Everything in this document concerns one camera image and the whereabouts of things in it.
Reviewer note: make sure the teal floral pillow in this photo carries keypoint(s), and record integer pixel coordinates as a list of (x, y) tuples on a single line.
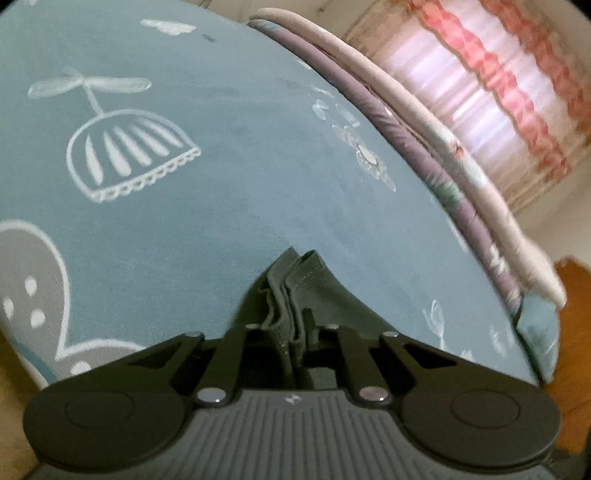
[(538, 332)]

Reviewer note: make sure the wooden headboard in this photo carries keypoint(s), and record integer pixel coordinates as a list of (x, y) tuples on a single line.
[(575, 323)]

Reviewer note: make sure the pink patterned window curtain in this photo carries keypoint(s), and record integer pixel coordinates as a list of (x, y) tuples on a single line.
[(461, 92)]

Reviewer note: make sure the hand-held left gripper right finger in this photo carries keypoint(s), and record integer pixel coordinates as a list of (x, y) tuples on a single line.
[(353, 364)]

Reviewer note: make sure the cream floral folded quilt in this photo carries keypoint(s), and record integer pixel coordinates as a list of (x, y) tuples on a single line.
[(461, 157)]

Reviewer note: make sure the purple floral folded quilt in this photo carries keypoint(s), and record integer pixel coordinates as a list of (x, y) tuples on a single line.
[(415, 147)]

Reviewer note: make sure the bed with teal floral sheet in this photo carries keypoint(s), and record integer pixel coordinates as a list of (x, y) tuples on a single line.
[(184, 221)]

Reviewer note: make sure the dark green pants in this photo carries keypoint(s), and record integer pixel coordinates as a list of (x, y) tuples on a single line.
[(332, 290)]

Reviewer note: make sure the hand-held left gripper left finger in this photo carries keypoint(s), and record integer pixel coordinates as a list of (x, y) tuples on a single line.
[(231, 357)]

